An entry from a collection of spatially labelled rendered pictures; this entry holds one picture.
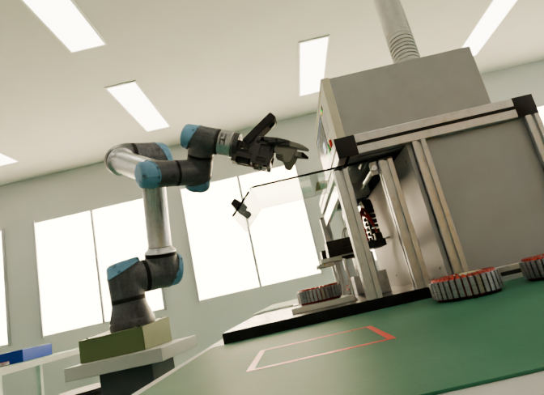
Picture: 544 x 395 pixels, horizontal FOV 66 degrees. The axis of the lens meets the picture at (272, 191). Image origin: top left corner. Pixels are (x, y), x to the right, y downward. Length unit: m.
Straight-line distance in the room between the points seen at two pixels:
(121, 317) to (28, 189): 5.80
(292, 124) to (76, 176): 3.34
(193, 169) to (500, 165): 0.77
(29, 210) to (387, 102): 6.44
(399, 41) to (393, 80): 1.68
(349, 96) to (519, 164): 0.41
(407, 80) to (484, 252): 0.46
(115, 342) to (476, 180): 1.15
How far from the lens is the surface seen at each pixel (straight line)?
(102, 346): 1.52
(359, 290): 1.30
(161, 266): 1.56
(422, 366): 0.33
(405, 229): 0.92
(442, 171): 0.96
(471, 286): 0.72
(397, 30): 2.86
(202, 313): 5.95
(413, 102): 1.11
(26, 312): 6.95
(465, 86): 1.17
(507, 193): 1.00
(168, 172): 1.17
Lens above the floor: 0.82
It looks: 14 degrees up
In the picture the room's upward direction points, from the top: 13 degrees counter-clockwise
